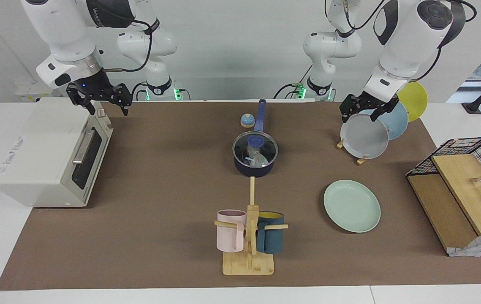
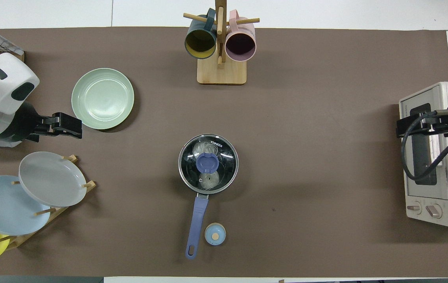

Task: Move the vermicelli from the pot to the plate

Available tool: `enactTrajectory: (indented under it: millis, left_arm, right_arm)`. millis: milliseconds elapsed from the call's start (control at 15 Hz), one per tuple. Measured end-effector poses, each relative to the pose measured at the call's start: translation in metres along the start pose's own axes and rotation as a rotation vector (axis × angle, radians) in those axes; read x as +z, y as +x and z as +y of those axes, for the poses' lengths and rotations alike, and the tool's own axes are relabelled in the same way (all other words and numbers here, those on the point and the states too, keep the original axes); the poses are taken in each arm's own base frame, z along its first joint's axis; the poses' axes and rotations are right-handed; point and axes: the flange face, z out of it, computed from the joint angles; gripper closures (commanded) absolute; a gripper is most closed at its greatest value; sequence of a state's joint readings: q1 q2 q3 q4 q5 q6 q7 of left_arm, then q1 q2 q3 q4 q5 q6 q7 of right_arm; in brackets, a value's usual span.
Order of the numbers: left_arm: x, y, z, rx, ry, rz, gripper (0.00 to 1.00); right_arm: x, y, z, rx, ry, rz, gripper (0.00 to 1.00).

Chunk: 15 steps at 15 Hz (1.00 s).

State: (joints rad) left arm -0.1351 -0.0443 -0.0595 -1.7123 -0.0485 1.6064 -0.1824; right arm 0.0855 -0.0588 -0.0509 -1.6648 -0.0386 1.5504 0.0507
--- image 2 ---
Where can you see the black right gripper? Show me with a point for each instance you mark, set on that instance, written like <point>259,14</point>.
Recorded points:
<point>414,125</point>

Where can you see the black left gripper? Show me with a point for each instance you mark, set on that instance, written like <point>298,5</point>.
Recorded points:
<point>66,125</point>

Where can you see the white vermicelli bundle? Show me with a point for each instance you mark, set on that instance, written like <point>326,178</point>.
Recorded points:
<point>203,148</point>

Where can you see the glass lid purple knob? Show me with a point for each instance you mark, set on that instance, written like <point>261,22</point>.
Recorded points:
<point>207,162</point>

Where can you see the green plate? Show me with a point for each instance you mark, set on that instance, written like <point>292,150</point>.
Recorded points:
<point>102,98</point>

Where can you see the grey plate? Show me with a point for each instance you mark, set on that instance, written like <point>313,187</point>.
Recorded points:
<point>50,179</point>

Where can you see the light blue plate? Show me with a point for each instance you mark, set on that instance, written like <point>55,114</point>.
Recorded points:
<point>3,206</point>

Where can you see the wooden plate rack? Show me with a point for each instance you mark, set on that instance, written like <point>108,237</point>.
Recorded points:
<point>23,237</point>

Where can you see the brown table mat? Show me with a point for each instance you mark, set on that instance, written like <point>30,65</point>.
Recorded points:
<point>306,177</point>

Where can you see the dark teal mug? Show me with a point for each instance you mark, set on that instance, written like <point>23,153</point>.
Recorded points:
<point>200,43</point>

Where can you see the wooden mug tree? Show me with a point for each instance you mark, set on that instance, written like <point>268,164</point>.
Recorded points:
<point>222,72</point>

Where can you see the pink mug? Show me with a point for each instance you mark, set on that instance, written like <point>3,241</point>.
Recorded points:
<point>240,45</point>

